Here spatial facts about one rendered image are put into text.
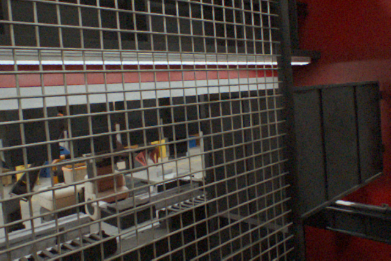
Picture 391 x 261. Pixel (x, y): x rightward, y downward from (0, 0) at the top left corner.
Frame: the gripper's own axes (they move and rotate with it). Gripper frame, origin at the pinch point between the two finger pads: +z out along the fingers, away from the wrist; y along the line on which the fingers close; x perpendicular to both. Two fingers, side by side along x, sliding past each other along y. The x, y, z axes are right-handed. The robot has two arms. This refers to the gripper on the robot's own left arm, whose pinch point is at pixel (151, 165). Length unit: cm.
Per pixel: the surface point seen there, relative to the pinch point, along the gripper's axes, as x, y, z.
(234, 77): -38, 35, -22
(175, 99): -34.8, -1.8, -14.1
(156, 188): -15.6, -12.9, 14.1
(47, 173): 540, 143, -191
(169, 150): -22.5, -4.8, 1.9
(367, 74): -71, 86, 1
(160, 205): -14.3, -12.8, 20.8
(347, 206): -52, 43, 50
